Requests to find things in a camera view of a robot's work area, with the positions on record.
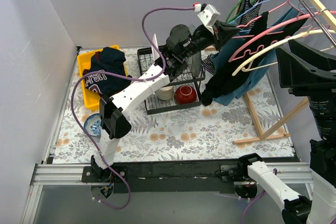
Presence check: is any navy basketball tank top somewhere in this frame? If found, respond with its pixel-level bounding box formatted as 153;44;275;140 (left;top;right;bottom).
82;46;133;97

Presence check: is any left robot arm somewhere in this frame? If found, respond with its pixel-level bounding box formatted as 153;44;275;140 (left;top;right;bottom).
91;21;239;182

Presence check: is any thick pink hanger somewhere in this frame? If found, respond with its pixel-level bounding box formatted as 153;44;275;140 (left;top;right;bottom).
227;0;336;63

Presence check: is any striped tank top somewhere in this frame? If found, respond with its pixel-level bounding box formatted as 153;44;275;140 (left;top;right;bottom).
201;0;274;76

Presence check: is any white plate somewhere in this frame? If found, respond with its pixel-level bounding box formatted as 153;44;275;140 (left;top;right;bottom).
151;34;160;61

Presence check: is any black tank top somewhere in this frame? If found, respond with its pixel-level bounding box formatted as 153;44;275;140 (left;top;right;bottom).
201;11;308;106

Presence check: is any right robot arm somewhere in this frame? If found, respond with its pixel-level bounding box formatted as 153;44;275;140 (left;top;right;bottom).
216;40;335;223

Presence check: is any floral table mat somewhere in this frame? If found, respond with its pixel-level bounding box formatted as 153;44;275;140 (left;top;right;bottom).
53;69;295;164

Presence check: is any black wire dish rack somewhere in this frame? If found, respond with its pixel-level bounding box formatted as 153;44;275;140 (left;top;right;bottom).
137;47;205;115

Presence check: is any thin pink wire hanger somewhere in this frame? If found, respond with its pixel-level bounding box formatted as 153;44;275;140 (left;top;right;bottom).
237;0;305;29

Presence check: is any aluminium frame rail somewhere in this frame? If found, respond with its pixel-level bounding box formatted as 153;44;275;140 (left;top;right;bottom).
21;140;88;223

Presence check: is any teal tank top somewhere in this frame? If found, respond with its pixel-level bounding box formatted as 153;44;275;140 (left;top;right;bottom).
202;8;307;106

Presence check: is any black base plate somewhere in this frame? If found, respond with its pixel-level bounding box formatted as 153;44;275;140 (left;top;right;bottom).
81;159;254;194

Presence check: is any blue white patterned bowl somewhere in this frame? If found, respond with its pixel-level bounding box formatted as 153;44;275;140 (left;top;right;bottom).
84;113;101;136

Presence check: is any grey patterned plate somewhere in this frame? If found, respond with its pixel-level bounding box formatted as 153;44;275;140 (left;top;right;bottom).
187;24;202;78

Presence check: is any white ceramic cup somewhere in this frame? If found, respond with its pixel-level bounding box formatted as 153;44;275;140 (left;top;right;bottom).
155;86;174;101

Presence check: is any red bowl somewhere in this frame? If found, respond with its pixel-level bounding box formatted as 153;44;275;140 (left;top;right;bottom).
174;85;197;104

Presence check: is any yellow plastic tray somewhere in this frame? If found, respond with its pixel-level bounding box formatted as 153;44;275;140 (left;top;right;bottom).
77;45;131;110

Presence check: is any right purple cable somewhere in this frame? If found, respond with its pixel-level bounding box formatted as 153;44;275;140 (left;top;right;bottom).
240;168;279;224

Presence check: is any wooden clothes rack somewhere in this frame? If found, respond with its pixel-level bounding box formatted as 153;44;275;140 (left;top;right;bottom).
233;0;335;145

